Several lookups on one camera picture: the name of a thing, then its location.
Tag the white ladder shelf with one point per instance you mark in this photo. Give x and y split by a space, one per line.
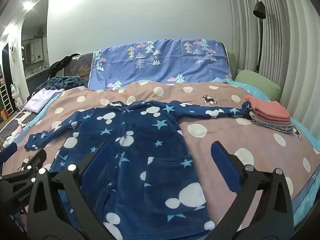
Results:
6 100

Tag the black garment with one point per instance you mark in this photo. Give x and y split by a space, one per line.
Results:
62 63

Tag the grey pleated curtain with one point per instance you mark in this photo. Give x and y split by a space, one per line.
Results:
287 42

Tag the green pillow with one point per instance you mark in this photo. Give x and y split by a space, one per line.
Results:
260 83

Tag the white round wall ornament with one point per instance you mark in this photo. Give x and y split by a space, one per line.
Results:
12 48

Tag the turquoise bedsheet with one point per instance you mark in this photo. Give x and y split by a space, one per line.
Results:
307 205

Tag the navy star-print fleece robe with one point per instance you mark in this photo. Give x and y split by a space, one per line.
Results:
140 142

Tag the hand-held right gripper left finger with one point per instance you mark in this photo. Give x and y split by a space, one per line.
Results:
93 166

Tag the white bear figurine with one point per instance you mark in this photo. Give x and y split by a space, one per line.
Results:
16 96

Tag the arched doorway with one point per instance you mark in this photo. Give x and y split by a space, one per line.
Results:
35 37

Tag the lavender folded cloth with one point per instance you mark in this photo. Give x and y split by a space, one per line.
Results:
40 98

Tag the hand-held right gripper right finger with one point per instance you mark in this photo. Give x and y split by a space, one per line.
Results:
225 166

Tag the dark patterned headboard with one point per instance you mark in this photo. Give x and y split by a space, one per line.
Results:
80 70

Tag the dark teal fleece blanket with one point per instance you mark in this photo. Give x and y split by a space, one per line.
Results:
62 82

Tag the blue tree-patterned pillow cover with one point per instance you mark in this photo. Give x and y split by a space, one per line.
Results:
162 62

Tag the pink polka-dot blanket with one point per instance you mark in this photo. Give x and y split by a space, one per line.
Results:
225 140

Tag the small white pink cloth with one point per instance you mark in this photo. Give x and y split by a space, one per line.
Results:
12 136

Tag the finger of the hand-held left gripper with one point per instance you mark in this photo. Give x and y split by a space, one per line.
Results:
37 159
7 152

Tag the black floor lamp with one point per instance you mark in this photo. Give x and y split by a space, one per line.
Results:
259 10

